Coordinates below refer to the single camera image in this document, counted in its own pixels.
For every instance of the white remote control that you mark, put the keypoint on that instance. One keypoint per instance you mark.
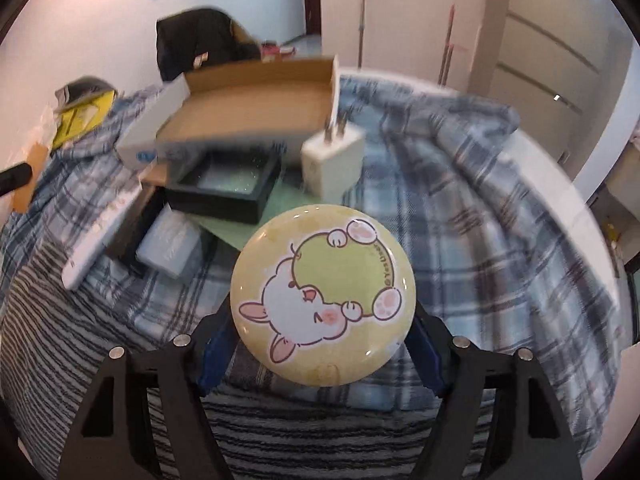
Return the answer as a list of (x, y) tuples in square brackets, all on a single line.
[(95, 245)]

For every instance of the white cardboard box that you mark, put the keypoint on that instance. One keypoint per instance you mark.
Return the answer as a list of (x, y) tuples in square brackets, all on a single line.
[(240, 110)]

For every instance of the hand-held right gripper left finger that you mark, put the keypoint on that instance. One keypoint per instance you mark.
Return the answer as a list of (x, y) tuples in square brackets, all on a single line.
[(216, 355)]

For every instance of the yellow and grey bag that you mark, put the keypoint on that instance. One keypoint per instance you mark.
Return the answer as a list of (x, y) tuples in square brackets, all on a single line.
[(80, 115)]

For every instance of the green leather pouch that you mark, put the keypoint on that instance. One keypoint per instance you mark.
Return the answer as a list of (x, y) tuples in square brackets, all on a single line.
[(235, 232)]

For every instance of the small brown box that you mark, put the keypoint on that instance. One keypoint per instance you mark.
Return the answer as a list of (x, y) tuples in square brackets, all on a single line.
[(155, 176)]

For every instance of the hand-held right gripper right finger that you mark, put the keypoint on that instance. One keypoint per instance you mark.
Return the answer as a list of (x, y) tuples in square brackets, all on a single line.
[(425, 355)]

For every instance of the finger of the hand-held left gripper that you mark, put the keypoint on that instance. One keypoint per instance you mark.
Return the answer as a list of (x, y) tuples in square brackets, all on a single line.
[(15, 178)]

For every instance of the light blue small box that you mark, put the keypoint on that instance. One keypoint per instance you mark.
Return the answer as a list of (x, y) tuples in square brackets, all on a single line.
[(170, 240)]

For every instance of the round yellow cartoon badge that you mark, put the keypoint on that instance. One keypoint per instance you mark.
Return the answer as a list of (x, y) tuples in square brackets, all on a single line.
[(320, 295)]

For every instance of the white wardrobe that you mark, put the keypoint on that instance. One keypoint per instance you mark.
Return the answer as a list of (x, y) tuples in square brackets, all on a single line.
[(540, 35)]

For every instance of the brown cardboard piece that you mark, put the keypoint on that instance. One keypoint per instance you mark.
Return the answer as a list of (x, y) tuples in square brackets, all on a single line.
[(27, 185)]

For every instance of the pink pole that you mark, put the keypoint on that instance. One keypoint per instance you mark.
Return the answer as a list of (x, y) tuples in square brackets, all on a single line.
[(447, 45)]

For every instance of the blue plaid shirt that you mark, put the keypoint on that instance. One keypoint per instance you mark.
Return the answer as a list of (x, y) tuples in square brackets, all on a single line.
[(450, 240)]

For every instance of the black flat box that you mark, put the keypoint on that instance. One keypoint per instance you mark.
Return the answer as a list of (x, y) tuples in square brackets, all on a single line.
[(131, 232)]

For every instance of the white charger plug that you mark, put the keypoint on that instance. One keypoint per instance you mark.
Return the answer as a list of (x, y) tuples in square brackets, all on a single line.
[(330, 160)]

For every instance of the grey mop pole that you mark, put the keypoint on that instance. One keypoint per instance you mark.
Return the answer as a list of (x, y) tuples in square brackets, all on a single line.
[(363, 10)]

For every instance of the black square tray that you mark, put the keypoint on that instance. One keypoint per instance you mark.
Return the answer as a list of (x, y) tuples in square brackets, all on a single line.
[(215, 208)]

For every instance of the grey striped blanket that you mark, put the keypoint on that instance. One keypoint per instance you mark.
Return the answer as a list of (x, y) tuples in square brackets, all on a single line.
[(300, 435)]

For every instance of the black jacket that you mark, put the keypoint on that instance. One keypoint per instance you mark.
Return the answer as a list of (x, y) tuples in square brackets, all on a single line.
[(200, 40)]

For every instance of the red item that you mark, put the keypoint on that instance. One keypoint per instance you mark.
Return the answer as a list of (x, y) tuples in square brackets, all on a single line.
[(277, 51)]

